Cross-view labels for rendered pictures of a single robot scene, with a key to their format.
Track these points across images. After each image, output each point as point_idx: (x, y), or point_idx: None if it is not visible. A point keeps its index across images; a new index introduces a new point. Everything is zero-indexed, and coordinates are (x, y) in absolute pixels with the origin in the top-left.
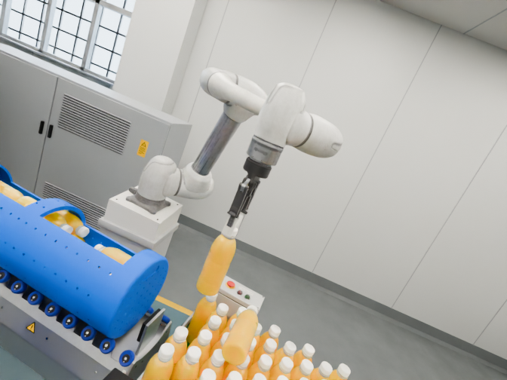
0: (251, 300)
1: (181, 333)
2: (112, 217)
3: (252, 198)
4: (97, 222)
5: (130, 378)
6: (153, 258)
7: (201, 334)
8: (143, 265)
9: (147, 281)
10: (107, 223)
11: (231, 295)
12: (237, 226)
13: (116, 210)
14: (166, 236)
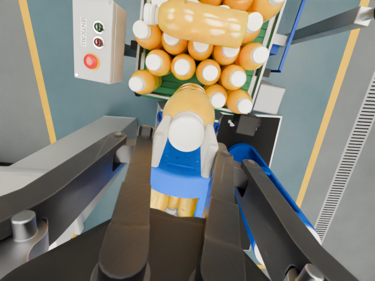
0: (100, 18)
1: (221, 100)
2: (70, 229)
3: (86, 152)
4: (82, 229)
5: (240, 117)
6: (176, 179)
7: (212, 78)
8: (192, 183)
9: (183, 162)
10: (78, 224)
11: (111, 54)
12: (168, 124)
13: (63, 236)
14: (35, 170)
